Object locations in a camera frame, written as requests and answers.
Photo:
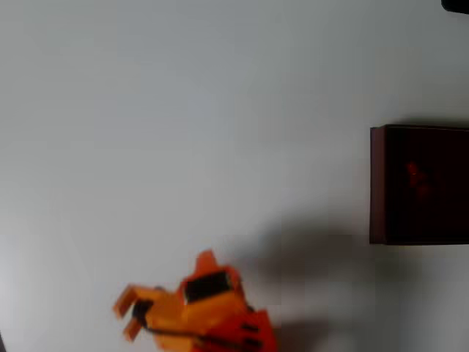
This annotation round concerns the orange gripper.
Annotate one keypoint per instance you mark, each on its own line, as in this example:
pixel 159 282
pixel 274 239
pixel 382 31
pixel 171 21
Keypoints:
pixel 207 287

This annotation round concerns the red toy minifigure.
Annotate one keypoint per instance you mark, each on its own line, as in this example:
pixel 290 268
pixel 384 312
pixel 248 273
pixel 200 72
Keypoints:
pixel 417 179

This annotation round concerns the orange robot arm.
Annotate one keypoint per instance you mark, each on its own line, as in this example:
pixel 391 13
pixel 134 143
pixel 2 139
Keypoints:
pixel 227 315

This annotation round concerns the dark maroon cardboard box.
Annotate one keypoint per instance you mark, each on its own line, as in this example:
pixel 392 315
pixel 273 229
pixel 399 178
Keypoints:
pixel 395 205

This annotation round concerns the black object at corner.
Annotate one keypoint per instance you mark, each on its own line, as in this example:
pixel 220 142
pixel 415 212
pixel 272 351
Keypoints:
pixel 456 5

